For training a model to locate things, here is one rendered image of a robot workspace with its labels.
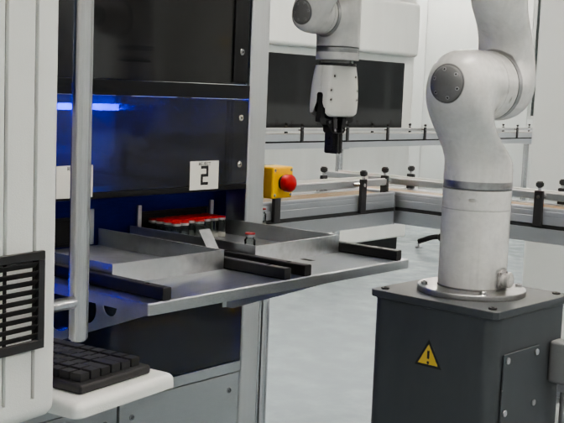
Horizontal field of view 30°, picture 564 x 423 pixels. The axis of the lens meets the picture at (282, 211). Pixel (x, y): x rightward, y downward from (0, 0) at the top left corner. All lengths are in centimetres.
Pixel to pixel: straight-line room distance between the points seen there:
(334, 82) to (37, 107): 90
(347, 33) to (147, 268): 61
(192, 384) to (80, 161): 105
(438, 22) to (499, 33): 946
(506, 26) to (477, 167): 25
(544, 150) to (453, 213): 161
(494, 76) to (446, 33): 949
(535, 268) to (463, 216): 165
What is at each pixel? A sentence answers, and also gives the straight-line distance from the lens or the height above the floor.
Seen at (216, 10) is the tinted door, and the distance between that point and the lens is 223.
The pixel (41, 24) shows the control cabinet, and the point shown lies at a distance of 124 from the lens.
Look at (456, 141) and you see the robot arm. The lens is 182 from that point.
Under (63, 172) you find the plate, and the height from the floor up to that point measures 104.
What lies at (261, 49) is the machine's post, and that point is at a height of 129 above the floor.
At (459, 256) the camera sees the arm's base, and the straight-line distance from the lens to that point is 184.
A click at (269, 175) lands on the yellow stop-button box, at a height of 101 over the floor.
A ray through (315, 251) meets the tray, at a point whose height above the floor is 89.
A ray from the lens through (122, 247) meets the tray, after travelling 208.
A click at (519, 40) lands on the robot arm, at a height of 130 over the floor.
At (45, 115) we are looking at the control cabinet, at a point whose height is 116.
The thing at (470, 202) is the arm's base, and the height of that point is 102.
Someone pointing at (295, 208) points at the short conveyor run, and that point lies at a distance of 261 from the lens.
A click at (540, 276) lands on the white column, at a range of 346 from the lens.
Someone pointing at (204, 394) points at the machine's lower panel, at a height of 54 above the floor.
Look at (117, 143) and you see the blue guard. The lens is 203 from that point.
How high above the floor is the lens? 120
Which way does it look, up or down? 7 degrees down
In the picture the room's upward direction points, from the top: 2 degrees clockwise
